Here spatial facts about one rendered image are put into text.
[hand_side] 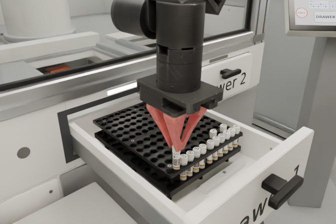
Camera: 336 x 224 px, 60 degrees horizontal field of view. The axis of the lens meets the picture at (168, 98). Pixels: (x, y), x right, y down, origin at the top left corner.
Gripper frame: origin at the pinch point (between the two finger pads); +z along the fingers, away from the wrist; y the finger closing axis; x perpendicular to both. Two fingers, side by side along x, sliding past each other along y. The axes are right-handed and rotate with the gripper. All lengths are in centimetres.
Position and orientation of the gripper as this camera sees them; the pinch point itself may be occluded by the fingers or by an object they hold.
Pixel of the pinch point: (176, 143)
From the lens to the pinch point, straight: 42.2
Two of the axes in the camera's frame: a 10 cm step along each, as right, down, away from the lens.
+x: -7.4, 2.8, -6.1
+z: -0.1, 9.0, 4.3
